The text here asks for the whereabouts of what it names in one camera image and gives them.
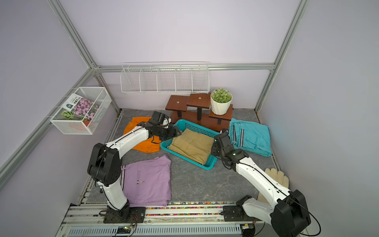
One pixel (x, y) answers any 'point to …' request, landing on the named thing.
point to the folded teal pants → (249, 136)
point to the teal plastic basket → (185, 157)
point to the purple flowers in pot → (86, 109)
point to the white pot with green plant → (220, 101)
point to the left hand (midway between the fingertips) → (177, 135)
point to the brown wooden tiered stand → (197, 108)
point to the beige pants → (195, 145)
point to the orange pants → (152, 144)
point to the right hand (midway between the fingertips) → (215, 145)
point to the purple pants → (147, 183)
